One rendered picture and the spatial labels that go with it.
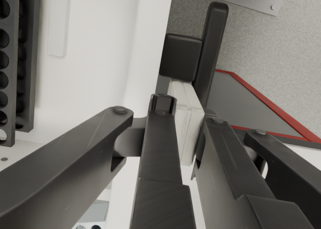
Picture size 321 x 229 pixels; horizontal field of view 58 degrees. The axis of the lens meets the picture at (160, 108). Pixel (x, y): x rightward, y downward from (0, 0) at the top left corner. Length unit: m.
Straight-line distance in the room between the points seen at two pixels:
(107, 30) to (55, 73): 0.06
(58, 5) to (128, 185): 0.15
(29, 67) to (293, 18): 1.04
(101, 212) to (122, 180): 0.21
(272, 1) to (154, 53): 0.99
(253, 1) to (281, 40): 0.18
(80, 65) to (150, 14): 0.12
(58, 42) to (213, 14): 0.14
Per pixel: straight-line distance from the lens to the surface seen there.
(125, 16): 0.26
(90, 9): 0.27
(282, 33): 1.18
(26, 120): 0.26
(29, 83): 0.25
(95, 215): 0.40
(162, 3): 0.17
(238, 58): 1.14
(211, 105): 0.54
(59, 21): 0.26
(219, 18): 0.19
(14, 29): 0.22
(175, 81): 0.19
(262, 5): 1.14
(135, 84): 0.17
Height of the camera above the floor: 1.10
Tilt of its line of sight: 73 degrees down
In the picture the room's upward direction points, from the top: 178 degrees counter-clockwise
